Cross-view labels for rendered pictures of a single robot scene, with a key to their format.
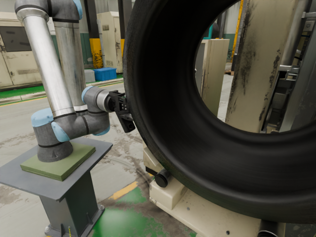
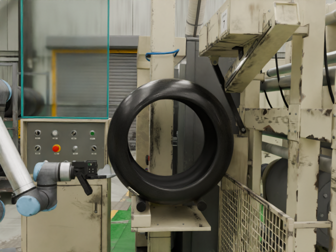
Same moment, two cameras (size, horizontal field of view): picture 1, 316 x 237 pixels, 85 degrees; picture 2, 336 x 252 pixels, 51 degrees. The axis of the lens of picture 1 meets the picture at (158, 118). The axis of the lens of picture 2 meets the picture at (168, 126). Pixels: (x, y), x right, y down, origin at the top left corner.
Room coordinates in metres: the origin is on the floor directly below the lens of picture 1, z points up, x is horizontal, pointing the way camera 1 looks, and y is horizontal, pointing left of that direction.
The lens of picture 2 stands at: (-0.84, 0.98, 1.35)
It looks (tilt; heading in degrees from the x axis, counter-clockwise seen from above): 3 degrees down; 317
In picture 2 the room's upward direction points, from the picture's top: 1 degrees clockwise
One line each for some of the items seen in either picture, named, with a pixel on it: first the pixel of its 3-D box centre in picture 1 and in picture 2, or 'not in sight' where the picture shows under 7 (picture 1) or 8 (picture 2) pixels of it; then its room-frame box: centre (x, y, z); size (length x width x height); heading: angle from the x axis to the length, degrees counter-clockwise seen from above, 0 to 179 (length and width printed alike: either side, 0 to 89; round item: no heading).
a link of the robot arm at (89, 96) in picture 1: (97, 98); (48, 172); (0.74, 0.27, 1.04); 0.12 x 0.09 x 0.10; 53
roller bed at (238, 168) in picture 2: not in sight; (229, 161); (0.38, -0.66, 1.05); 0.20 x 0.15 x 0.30; 143
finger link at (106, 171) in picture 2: not in sight; (107, 171); (0.56, 0.06, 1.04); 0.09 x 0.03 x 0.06; 53
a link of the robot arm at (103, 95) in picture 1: (110, 101); (67, 171); (0.69, 0.20, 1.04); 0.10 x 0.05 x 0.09; 143
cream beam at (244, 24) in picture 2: not in sight; (236, 32); (0.16, -0.39, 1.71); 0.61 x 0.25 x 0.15; 143
